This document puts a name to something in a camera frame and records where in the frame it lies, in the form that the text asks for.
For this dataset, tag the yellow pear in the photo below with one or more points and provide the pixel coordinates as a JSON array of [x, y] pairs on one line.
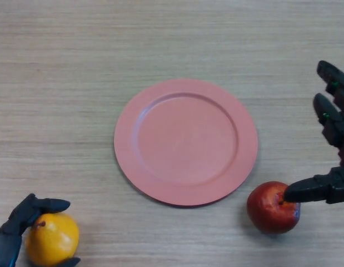
[[53, 242]]

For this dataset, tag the pink round plate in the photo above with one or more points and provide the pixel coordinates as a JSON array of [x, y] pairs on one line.
[[185, 144]]

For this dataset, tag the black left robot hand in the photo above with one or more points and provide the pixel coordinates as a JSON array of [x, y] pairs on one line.
[[10, 233]]

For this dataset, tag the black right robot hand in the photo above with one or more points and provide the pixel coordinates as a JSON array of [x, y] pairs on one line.
[[334, 128]]

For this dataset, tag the red apple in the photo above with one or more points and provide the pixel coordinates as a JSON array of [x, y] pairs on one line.
[[264, 217]]

